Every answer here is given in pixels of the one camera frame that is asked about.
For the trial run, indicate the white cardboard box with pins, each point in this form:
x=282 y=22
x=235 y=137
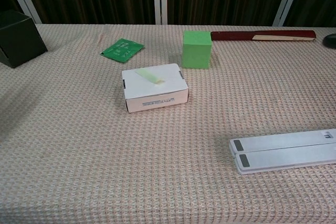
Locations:
x=170 y=87

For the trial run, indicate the black cube box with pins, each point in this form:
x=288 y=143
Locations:
x=21 y=37

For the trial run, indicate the dark red folded fan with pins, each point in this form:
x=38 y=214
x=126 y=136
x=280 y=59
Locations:
x=231 y=36

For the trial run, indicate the green cube block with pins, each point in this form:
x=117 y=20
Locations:
x=196 y=53

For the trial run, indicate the white folded laptop stand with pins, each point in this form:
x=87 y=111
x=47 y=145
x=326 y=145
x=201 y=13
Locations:
x=283 y=153

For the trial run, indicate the green foil sachet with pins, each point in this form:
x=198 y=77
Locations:
x=122 y=50

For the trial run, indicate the pink waffle tablecloth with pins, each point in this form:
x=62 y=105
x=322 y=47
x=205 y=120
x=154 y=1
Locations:
x=157 y=169

